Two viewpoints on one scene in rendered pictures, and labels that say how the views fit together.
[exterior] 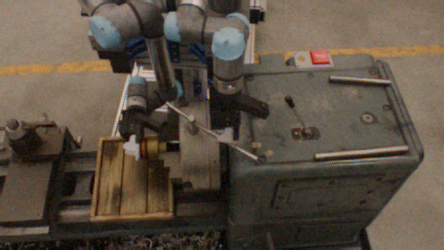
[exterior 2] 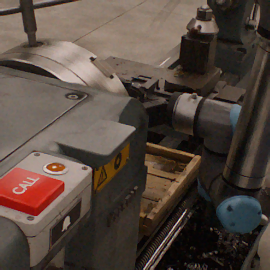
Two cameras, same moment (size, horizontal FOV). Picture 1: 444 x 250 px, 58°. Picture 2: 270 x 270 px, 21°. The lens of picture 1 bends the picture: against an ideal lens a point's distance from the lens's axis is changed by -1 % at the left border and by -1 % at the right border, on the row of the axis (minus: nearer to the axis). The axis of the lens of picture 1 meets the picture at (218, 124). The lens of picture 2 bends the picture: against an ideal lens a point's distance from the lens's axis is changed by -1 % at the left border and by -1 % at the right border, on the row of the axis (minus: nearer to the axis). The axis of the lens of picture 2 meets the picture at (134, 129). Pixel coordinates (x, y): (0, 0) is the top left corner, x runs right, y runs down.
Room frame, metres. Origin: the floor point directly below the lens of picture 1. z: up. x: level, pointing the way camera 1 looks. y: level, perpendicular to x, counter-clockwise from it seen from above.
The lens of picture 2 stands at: (1.37, -0.88, 1.63)
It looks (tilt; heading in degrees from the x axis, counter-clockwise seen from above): 25 degrees down; 115
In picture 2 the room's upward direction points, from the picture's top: 5 degrees clockwise
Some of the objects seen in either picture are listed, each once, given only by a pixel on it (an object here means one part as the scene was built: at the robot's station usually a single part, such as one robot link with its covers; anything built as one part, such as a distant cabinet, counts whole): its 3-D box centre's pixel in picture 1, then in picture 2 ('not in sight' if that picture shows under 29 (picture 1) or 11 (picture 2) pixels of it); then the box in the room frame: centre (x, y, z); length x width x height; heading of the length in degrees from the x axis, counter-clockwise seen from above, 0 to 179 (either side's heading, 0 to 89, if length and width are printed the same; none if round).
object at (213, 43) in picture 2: (24, 139); (197, 49); (0.79, 0.70, 1.07); 0.07 x 0.07 x 0.10; 4
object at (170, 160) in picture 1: (174, 169); not in sight; (0.66, 0.15, 1.09); 0.12 x 0.11 x 0.05; 4
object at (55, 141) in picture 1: (38, 149); (193, 81); (0.80, 0.68, 0.99); 0.20 x 0.10 x 0.05; 94
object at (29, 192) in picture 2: (319, 58); (25, 193); (1.01, -0.36, 1.26); 0.06 x 0.06 x 0.02; 4
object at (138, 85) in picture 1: (137, 91); (226, 125); (1.01, 0.32, 1.08); 0.11 x 0.08 x 0.09; 4
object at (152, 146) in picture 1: (154, 148); not in sight; (0.75, 0.23, 1.08); 0.09 x 0.09 x 0.09; 4
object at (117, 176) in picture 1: (134, 176); (99, 171); (0.74, 0.33, 0.89); 0.36 x 0.30 x 0.04; 4
